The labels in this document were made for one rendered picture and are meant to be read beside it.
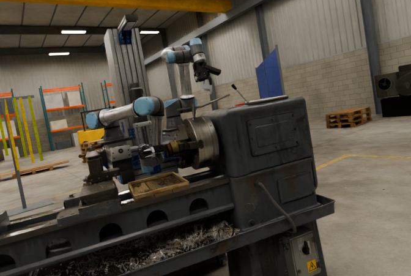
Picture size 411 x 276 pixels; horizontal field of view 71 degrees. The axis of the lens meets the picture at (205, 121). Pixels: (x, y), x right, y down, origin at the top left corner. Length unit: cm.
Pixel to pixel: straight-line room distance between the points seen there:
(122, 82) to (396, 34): 1040
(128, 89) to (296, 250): 169
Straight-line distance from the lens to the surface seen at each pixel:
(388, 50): 1185
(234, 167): 166
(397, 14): 1187
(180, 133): 178
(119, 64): 247
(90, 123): 212
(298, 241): 193
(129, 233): 164
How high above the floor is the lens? 129
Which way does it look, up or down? 3 degrees down
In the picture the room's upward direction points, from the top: 10 degrees counter-clockwise
